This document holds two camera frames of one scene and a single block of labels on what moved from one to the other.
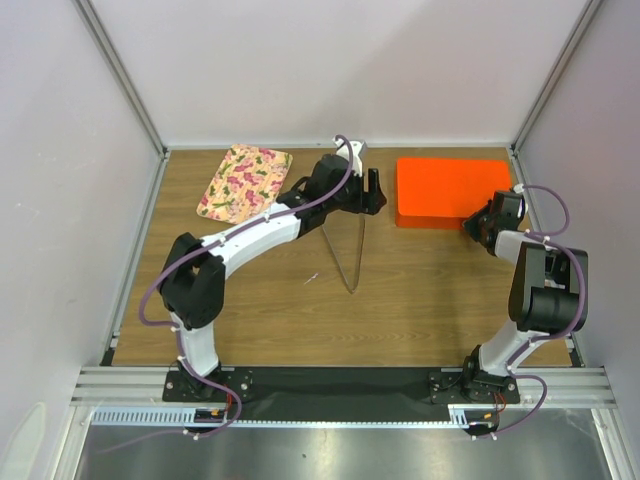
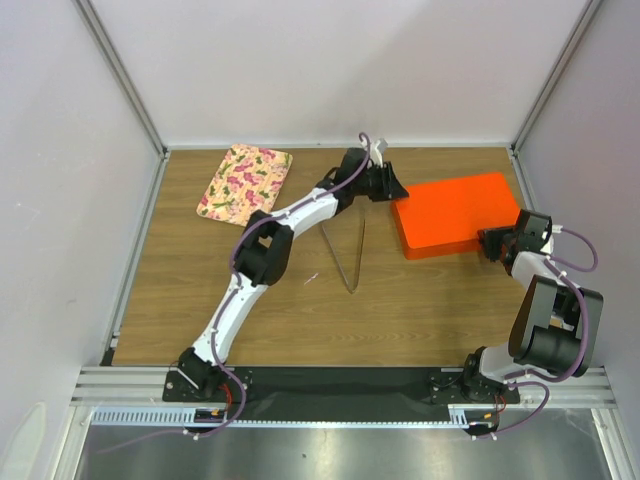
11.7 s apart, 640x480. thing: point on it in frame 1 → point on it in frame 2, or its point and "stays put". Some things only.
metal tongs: (345, 231) stays put
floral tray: (248, 181) stays put
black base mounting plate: (339, 393) stays put
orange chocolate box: (430, 221) → (462, 247)
